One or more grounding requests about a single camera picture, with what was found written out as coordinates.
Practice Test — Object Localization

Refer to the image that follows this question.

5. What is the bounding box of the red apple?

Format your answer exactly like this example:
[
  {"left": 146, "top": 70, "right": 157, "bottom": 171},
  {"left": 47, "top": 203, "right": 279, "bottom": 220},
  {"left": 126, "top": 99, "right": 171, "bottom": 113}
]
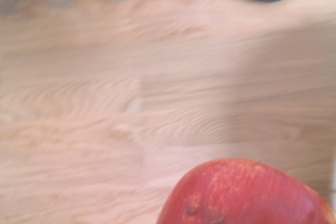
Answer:
[{"left": 155, "top": 157, "right": 336, "bottom": 224}]

